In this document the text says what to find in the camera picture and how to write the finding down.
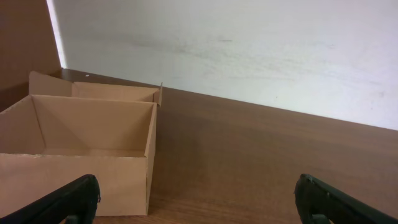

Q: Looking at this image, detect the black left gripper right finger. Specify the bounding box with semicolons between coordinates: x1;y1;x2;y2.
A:
294;174;397;224

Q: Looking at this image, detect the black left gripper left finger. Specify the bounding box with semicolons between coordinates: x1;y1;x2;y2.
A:
1;174;101;224

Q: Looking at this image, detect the brown cardboard box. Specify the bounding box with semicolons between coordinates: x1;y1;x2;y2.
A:
1;72;162;216

